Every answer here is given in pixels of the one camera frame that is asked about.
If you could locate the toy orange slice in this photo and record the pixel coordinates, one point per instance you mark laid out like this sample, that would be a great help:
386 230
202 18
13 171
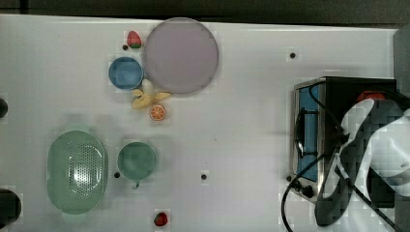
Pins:
157 112

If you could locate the green perforated colander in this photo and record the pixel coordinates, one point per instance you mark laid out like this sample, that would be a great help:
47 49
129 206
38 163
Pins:
76 172

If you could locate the red toy strawberry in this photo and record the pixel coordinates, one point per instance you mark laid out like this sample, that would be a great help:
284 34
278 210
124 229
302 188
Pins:
161 219
133 40

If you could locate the black oven door handle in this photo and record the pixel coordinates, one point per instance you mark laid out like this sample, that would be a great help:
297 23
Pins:
306 133

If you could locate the red plush ketchup bottle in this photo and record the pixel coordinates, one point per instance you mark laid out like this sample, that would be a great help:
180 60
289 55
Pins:
374 95

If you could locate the blue bowl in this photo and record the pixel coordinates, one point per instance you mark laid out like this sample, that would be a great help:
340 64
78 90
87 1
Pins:
125 73

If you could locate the red toy strawberry top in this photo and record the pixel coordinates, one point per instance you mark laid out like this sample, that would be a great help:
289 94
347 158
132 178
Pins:
133 40

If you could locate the black cylinder cup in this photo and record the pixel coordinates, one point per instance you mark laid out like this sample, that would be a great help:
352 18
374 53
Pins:
10 207

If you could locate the green mug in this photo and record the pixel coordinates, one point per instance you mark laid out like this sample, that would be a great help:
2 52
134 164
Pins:
137 161

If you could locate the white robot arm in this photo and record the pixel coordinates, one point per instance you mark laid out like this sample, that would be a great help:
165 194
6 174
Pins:
377 134

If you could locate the large grey round plate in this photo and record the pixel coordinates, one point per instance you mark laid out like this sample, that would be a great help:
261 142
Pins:
181 55

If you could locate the black toaster oven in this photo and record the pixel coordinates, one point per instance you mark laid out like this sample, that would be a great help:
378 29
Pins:
331 96

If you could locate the toy peeled banana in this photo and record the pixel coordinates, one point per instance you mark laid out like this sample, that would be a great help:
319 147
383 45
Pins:
146 95

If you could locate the red toy strawberry bottom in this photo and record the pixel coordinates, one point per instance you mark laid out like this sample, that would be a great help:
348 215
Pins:
161 219

